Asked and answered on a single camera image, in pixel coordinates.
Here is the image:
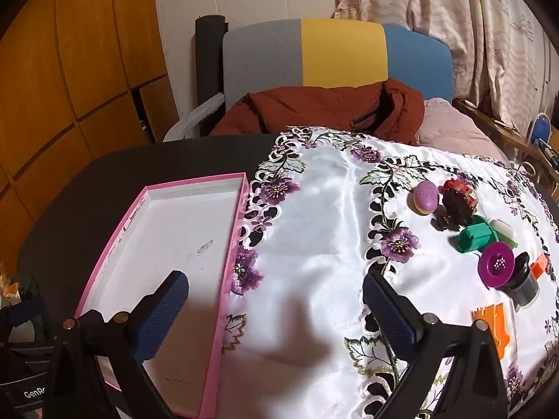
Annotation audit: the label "orange plastic comb piece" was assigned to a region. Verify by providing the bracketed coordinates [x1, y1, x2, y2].
[472, 303, 511, 359]

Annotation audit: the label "black clear cylinder jar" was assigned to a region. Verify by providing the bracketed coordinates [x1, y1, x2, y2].
[502, 252, 539, 308]

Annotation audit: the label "magenta funnel cup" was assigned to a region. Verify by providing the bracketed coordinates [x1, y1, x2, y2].
[478, 241, 515, 288]

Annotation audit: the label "orange linked cubes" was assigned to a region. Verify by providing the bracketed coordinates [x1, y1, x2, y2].
[531, 253, 549, 279]

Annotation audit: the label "teal plastic spool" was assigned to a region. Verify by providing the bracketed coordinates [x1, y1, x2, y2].
[457, 215, 498, 253]

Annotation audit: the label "green white dispenser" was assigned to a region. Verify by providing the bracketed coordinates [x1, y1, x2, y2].
[489, 220, 518, 249]

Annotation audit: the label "pink shallow box tray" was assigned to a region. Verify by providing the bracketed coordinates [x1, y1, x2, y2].
[75, 173, 248, 418]

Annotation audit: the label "white floral embroidered tablecloth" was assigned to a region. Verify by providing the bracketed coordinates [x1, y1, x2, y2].
[217, 128, 558, 418]

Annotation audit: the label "wooden side table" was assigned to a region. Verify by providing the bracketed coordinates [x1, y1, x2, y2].
[452, 100, 558, 203]

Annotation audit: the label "pink quilted blanket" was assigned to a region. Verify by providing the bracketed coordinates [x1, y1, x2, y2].
[416, 97, 508, 163]

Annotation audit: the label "blue folding chair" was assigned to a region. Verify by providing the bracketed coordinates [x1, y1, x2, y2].
[527, 112, 551, 144]

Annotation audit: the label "rust red jacket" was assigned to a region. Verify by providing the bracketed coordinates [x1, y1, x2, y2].
[210, 79, 424, 145]

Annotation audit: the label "patterned beige curtain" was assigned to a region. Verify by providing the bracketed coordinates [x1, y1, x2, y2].
[334, 0, 553, 135]

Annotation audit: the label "grey yellow blue chair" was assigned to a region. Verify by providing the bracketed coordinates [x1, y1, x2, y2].
[165, 15, 453, 141]

